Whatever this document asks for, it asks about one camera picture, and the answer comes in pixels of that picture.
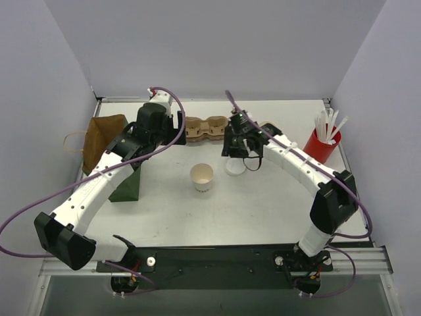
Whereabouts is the clear plastic cup lid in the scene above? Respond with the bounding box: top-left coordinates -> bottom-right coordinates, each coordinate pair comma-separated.
224,157 -> 246,176

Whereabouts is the white paper coffee cup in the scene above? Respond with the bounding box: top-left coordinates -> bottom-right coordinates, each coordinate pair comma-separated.
189,163 -> 214,193

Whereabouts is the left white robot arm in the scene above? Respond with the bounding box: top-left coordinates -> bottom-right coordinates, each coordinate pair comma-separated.
34,87 -> 186,271

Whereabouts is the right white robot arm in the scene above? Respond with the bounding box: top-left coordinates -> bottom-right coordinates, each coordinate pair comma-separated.
222,113 -> 358,257

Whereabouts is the brown cardboard cup carrier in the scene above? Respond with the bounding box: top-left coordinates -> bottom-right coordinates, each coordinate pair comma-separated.
186,116 -> 228,142

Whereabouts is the green paper bag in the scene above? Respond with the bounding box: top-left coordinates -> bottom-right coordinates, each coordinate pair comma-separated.
63,114 -> 140,203

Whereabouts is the red straw holder cup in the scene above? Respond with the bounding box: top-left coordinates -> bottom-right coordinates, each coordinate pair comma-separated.
303,129 -> 341,163

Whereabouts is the white wrapped straw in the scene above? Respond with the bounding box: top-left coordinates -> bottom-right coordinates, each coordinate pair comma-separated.
330,116 -> 349,140
314,110 -> 330,144

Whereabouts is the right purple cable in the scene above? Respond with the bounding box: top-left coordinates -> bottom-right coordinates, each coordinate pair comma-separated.
225,90 -> 372,299

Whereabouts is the purple cable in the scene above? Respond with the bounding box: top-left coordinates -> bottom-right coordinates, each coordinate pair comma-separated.
225,90 -> 372,299
0,86 -> 187,257

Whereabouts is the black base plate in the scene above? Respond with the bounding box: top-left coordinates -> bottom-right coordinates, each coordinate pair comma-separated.
96,244 -> 333,290

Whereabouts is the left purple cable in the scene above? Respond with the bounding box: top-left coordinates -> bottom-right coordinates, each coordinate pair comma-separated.
0,86 -> 187,257

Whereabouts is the aluminium rail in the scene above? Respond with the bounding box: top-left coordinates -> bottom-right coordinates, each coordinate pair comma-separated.
39,247 -> 394,277

